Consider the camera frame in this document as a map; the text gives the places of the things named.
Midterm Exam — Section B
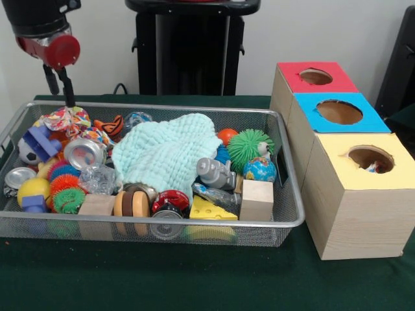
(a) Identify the clear mesh bin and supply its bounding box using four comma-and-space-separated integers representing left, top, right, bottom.
0, 99, 306, 249

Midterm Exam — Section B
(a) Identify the wooden box with three holes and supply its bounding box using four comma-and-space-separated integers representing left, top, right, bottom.
270, 62, 415, 261

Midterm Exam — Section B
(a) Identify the green spiky ball with eyes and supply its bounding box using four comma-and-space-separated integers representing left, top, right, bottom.
228, 129, 276, 174

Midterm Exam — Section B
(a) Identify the red ball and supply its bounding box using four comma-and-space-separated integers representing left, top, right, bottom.
218, 128, 239, 147

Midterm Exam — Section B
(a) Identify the dark green side table cloth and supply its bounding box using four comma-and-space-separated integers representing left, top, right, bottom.
386, 104, 415, 156

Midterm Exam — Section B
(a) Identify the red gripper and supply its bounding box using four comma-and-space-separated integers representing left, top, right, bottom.
16, 32, 82, 109

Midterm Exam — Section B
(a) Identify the mint green muslin cloth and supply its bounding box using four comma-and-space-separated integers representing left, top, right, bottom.
112, 113, 222, 196

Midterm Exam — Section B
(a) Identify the multicolour patterned cloth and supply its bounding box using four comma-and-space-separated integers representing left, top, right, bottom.
41, 106, 92, 134

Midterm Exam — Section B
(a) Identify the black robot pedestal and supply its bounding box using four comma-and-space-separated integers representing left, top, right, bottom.
125, 0, 263, 97

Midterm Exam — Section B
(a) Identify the blue spiky ball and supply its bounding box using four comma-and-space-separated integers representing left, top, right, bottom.
215, 146, 230, 164

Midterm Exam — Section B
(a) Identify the plain wooden block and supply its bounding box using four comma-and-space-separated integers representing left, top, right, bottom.
239, 180, 275, 223

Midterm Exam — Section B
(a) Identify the dark green tablecloth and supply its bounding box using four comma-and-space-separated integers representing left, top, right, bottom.
0, 95, 415, 311

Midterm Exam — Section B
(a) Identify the blue globe ball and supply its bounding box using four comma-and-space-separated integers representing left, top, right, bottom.
243, 157, 278, 184

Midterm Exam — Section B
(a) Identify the yellow cheese wedge toy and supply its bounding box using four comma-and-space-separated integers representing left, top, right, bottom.
189, 196, 239, 222

